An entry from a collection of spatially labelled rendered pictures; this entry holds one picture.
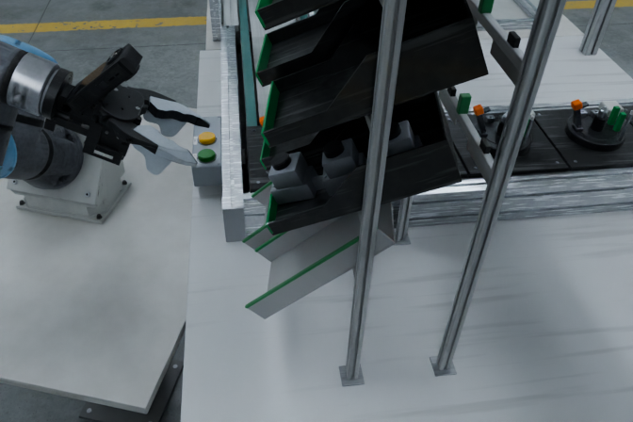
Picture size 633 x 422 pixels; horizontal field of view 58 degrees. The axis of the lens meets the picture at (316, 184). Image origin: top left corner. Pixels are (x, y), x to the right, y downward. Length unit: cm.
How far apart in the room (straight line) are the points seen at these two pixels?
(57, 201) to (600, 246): 123
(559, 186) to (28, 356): 115
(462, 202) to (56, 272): 89
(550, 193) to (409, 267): 38
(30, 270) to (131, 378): 36
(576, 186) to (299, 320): 71
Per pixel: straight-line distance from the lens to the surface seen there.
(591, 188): 146
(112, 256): 131
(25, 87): 82
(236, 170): 131
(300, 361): 109
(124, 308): 121
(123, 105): 82
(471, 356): 114
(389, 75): 64
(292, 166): 83
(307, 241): 101
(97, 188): 135
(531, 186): 137
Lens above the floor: 178
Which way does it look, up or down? 40 degrees down
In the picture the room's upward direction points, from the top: 2 degrees clockwise
